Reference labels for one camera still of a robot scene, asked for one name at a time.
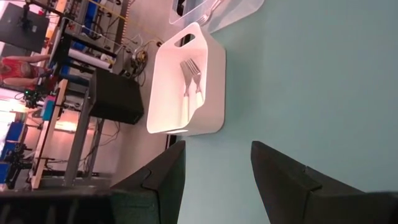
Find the white plastic bin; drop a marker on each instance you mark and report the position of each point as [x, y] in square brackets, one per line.
[214, 93]

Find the teal box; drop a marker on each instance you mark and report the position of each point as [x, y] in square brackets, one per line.
[48, 109]

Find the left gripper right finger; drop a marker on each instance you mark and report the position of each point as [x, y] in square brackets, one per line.
[280, 193]

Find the black computer monitor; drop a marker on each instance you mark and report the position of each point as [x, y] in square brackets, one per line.
[21, 28]

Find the black standing desk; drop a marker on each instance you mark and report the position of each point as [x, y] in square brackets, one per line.
[66, 46]

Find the white roll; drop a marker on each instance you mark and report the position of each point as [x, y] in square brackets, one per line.
[90, 59]

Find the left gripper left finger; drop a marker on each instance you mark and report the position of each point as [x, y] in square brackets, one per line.
[161, 193]

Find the green table mat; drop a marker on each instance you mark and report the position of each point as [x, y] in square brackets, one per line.
[311, 93]

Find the person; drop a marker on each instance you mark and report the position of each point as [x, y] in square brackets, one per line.
[18, 70]

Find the black striped floor mat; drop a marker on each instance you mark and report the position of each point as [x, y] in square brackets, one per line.
[126, 21]

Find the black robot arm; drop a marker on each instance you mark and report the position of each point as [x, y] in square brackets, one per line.
[18, 161]

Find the blue storage bin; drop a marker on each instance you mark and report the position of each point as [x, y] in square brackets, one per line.
[14, 133]

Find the black computer tower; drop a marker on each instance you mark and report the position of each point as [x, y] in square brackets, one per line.
[116, 96]

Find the grey metal table frame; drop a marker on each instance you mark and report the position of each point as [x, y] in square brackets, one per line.
[77, 140]

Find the wooden top workbench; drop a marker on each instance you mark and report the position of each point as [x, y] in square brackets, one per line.
[46, 140]

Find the clear plastic bin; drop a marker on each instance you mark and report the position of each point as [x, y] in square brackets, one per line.
[236, 15]

